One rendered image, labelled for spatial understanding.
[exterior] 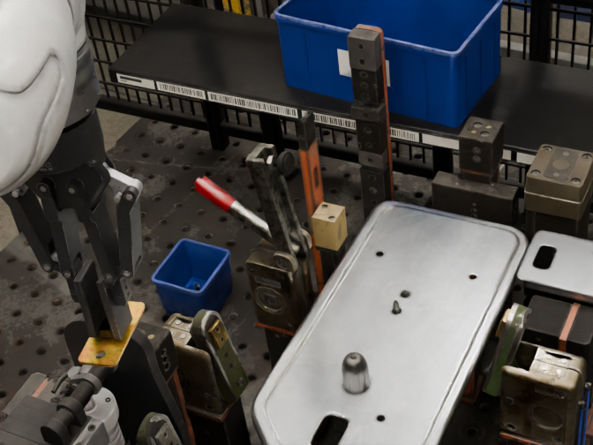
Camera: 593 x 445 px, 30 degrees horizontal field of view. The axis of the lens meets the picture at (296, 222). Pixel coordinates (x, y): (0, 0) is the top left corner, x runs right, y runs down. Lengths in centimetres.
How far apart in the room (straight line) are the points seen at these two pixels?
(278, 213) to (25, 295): 75
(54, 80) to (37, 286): 135
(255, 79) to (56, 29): 110
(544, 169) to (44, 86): 96
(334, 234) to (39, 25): 83
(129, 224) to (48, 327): 101
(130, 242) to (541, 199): 73
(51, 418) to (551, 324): 63
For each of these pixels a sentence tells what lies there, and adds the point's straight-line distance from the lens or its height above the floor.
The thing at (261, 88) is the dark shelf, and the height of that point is 103.
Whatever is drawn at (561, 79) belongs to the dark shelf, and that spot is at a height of 103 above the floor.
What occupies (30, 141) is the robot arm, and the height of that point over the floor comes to 165.
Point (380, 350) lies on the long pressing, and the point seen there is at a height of 100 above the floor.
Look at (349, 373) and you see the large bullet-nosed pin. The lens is 130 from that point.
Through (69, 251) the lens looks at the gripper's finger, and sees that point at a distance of 98.
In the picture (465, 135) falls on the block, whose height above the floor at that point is 108.
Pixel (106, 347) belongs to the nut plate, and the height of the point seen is 129.
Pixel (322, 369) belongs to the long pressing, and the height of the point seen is 100.
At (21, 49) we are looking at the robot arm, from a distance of 66.
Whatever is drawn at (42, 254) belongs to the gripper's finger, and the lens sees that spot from 99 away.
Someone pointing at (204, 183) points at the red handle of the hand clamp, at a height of 115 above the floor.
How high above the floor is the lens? 202
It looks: 41 degrees down
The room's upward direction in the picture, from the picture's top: 8 degrees counter-clockwise
